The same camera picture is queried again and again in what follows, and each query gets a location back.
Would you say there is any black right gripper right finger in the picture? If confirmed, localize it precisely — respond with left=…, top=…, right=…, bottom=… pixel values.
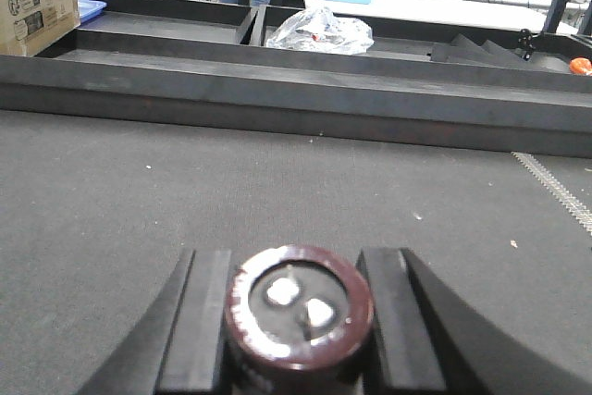
left=357, top=247, right=591, bottom=394

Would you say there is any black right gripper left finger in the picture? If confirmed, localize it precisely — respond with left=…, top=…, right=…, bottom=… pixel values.
left=78, top=250, right=231, bottom=394

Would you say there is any dark red cylindrical capacitor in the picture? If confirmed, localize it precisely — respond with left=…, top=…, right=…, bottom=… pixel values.
left=224, top=244, right=375, bottom=394

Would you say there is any small orange object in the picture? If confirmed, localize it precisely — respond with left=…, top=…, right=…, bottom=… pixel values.
left=569, top=57, right=592, bottom=76

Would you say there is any crumpled clear plastic bag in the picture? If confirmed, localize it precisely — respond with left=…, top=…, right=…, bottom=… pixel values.
left=265, top=6, right=375, bottom=55

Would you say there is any white worktable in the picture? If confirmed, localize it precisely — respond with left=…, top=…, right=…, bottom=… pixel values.
left=304, top=0, right=552, bottom=31

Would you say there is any large cardboard box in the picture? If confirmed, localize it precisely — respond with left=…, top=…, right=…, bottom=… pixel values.
left=1, top=0, right=80, bottom=56

